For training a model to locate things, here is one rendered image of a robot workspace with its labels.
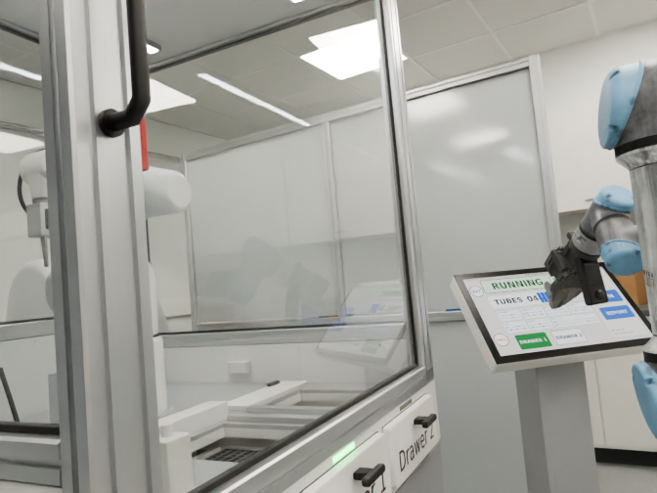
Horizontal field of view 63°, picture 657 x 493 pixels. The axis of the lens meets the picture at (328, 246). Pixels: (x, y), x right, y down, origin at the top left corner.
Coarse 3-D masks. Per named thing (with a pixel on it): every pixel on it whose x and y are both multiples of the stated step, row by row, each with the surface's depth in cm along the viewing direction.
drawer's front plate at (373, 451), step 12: (372, 444) 92; (384, 444) 96; (348, 456) 86; (360, 456) 86; (372, 456) 91; (384, 456) 96; (336, 468) 81; (348, 468) 82; (372, 468) 90; (324, 480) 76; (336, 480) 78; (348, 480) 82; (360, 480) 85; (384, 480) 94; (312, 492) 72; (324, 492) 75; (336, 492) 78; (348, 492) 81; (360, 492) 85; (384, 492) 94
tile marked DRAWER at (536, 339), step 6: (516, 336) 146; (522, 336) 146; (528, 336) 146; (534, 336) 146; (540, 336) 147; (546, 336) 147; (522, 342) 145; (528, 342) 145; (534, 342) 145; (540, 342) 145; (546, 342) 145; (522, 348) 143; (528, 348) 143
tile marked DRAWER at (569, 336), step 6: (558, 330) 149; (564, 330) 149; (570, 330) 150; (576, 330) 150; (558, 336) 147; (564, 336) 148; (570, 336) 148; (576, 336) 148; (582, 336) 148; (558, 342) 146; (564, 342) 146; (570, 342) 146; (576, 342) 147
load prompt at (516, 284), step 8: (488, 280) 160; (496, 280) 160; (504, 280) 161; (512, 280) 161; (520, 280) 161; (528, 280) 162; (536, 280) 162; (544, 280) 162; (552, 280) 163; (488, 288) 158; (496, 288) 158; (504, 288) 158; (512, 288) 159; (520, 288) 159; (528, 288) 159; (536, 288) 160; (544, 288) 160
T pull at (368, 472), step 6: (360, 468) 85; (366, 468) 85; (378, 468) 84; (384, 468) 86; (354, 474) 83; (360, 474) 83; (366, 474) 82; (372, 474) 82; (378, 474) 83; (366, 480) 80; (372, 480) 81; (366, 486) 80
